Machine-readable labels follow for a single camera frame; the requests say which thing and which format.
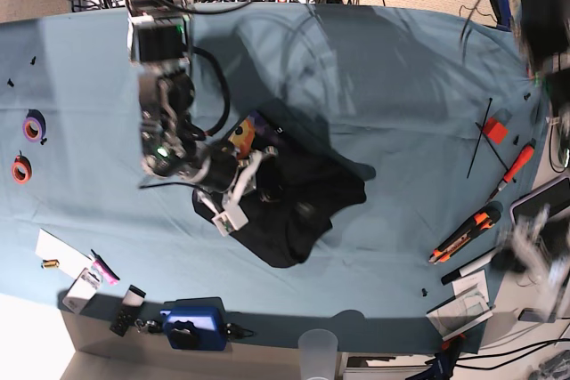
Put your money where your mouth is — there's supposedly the clear plastic package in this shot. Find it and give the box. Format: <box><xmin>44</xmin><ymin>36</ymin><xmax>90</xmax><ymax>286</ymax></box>
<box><xmin>62</xmin><ymin>269</ymin><xmax>102</xmax><ymax>314</ymax></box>

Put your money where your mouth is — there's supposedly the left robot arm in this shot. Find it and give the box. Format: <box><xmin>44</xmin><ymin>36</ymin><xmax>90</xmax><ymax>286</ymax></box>
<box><xmin>505</xmin><ymin>0</ymin><xmax>569</xmax><ymax>323</ymax></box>

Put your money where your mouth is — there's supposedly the black remote control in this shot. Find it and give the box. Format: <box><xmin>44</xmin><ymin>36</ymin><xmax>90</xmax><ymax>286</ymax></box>
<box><xmin>110</xmin><ymin>285</ymin><xmax>146</xmax><ymax>337</ymax></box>

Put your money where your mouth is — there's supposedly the black white marker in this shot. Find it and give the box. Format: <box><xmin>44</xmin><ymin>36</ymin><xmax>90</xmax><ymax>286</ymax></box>
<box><xmin>441</xmin><ymin>247</ymin><xmax>499</xmax><ymax>286</ymax></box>

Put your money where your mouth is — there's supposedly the orange screwdriver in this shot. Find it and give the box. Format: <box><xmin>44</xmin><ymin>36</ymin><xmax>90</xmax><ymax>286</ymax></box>
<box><xmin>486</xmin><ymin>139</ymin><xmax>536</xmax><ymax>202</ymax></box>

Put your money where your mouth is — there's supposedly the translucent plastic cup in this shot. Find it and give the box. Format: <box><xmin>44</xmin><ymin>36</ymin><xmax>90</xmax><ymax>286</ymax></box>
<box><xmin>298</xmin><ymin>329</ymin><xmax>338</xmax><ymax>380</ymax></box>

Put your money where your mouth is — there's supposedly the red tape roll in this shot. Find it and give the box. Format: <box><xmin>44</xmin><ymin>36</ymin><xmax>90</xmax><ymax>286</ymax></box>
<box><xmin>12</xmin><ymin>154</ymin><xmax>32</xmax><ymax>184</ymax></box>

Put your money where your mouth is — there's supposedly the orange utility knife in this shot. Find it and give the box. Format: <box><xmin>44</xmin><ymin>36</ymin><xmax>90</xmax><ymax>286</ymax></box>
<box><xmin>428</xmin><ymin>205</ymin><xmax>501</xmax><ymax>264</ymax></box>

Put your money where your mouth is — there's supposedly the black t-shirt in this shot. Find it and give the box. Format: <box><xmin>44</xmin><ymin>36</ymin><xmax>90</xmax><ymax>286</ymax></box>
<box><xmin>191</xmin><ymin>108</ymin><xmax>369</xmax><ymax>270</ymax></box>

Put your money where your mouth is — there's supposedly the pink marker pen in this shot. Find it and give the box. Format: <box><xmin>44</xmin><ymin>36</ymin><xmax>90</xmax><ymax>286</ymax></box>
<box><xmin>91</xmin><ymin>250</ymin><xmax>120</xmax><ymax>286</ymax></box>

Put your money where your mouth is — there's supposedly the white paper card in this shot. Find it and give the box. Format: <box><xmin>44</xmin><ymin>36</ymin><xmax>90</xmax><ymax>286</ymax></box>
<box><xmin>35</xmin><ymin>229</ymin><xmax>93</xmax><ymax>279</ymax></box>

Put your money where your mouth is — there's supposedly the purple tape roll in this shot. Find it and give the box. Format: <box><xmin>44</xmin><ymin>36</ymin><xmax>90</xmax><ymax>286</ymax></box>
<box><xmin>22</xmin><ymin>109</ymin><xmax>46</xmax><ymax>144</ymax></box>

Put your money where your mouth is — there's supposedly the teal table cloth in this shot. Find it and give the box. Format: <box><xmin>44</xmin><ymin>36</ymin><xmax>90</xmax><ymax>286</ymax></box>
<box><xmin>1</xmin><ymin>3</ymin><xmax>548</xmax><ymax>353</ymax></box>

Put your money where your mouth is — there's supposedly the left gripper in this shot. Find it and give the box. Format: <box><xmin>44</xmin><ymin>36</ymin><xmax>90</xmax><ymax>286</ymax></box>
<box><xmin>498</xmin><ymin>204</ymin><xmax>569</xmax><ymax>322</ymax></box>

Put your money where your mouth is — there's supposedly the smartphone with purple case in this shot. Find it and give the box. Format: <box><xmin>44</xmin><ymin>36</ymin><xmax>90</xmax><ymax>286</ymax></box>
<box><xmin>509</xmin><ymin>174</ymin><xmax>569</xmax><ymax>225</ymax></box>

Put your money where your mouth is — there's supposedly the small yellow battery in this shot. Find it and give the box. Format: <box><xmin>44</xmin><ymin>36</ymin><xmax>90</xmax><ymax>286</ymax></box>
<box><xmin>41</xmin><ymin>259</ymin><xmax>60</xmax><ymax>269</ymax></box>

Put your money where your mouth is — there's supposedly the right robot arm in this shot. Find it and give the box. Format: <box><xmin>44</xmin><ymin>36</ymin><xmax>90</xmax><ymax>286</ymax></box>
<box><xmin>126</xmin><ymin>0</ymin><xmax>278</xmax><ymax>236</ymax></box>

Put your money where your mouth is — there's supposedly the orange block tool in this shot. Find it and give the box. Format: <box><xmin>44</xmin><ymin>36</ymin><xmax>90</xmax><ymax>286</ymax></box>
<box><xmin>483</xmin><ymin>117</ymin><xmax>508</xmax><ymax>144</ymax></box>

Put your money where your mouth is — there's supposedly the blue box device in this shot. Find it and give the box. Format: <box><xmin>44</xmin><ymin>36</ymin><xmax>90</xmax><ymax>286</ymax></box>
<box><xmin>159</xmin><ymin>302</ymin><xmax>228</xmax><ymax>352</ymax></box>

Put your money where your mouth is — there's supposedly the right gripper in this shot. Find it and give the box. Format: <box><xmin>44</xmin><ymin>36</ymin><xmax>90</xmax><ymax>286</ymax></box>
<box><xmin>196</xmin><ymin>146</ymin><xmax>278</xmax><ymax>237</ymax></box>

